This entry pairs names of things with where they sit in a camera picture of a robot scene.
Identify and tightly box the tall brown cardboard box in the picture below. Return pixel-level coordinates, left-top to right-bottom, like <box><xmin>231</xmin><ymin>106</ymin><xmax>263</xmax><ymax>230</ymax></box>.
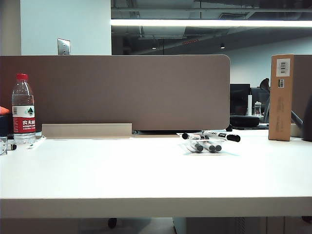
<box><xmin>268</xmin><ymin>54</ymin><xmax>295</xmax><ymax>142</ymax></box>

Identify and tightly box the narrow brown desk partition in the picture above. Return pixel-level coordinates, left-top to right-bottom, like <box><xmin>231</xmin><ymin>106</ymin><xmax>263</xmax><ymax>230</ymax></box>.
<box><xmin>291</xmin><ymin>54</ymin><xmax>312</xmax><ymax>124</ymax></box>

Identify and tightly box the silver metal block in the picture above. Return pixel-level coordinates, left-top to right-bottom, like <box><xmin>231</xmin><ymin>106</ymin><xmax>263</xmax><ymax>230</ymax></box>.
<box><xmin>0</xmin><ymin>136</ymin><xmax>8</xmax><ymax>156</ymax></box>

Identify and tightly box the beige desk cable trough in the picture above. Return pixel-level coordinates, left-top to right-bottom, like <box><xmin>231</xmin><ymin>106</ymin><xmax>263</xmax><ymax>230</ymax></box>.
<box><xmin>41</xmin><ymin>123</ymin><xmax>133</xmax><ymax>140</ymax></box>

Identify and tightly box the red-label water bottle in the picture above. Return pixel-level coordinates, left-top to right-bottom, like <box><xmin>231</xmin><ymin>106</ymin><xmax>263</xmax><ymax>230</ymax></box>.
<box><xmin>11</xmin><ymin>73</ymin><xmax>37</xmax><ymax>144</ymax></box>

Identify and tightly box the black round cushion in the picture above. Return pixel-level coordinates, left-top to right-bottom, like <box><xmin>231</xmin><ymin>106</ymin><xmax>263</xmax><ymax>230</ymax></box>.
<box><xmin>230</xmin><ymin>115</ymin><xmax>261</xmax><ymax>127</ymax></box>

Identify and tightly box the metal wall switch plate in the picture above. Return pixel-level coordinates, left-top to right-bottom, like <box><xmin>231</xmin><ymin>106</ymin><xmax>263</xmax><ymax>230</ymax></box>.
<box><xmin>57</xmin><ymin>38</ymin><xmax>71</xmax><ymax>56</ymax></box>

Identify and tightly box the wide brown desk partition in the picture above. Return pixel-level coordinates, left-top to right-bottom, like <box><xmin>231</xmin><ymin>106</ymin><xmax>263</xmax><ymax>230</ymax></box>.
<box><xmin>0</xmin><ymin>55</ymin><xmax>231</xmax><ymax>131</ymax></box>

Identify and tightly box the grey office chair back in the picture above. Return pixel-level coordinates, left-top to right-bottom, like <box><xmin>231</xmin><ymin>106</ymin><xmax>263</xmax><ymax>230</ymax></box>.
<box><xmin>259</xmin><ymin>78</ymin><xmax>272</xmax><ymax>122</ymax></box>

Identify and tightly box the clear plastic packaging box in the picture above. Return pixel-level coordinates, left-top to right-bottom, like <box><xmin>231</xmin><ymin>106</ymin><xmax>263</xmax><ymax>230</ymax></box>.
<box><xmin>178</xmin><ymin>133</ymin><xmax>226</xmax><ymax>156</ymax></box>

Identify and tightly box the long ceiling light strip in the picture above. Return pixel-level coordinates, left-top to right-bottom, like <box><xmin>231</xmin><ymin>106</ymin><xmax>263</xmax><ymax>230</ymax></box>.
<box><xmin>110</xmin><ymin>19</ymin><xmax>312</xmax><ymax>28</ymax></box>

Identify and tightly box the black computer monitor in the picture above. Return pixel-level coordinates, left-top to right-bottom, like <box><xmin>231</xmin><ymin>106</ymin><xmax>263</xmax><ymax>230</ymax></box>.
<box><xmin>230</xmin><ymin>83</ymin><xmax>251</xmax><ymax>116</ymax></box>
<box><xmin>250</xmin><ymin>87</ymin><xmax>271</xmax><ymax>115</ymax></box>

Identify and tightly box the dark blue box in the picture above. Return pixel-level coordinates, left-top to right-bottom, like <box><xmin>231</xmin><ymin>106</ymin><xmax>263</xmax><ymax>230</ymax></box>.
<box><xmin>0</xmin><ymin>114</ymin><xmax>14</xmax><ymax>137</ymax></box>

